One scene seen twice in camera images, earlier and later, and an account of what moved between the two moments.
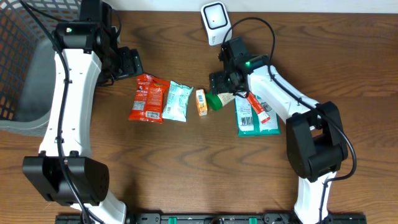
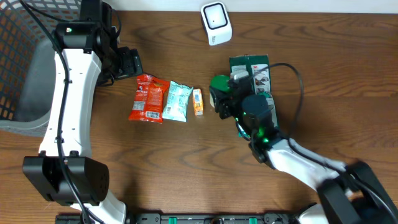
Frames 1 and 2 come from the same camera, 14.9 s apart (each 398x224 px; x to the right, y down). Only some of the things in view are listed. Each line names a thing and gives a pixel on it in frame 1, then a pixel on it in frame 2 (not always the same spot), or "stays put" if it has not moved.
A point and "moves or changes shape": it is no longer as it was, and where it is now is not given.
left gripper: (132, 63) stays put
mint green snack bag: (176, 101) stays put
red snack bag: (148, 98) stays put
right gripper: (217, 84) → (222, 102)
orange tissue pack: (201, 102) moves or changes shape
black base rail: (219, 218) stays put
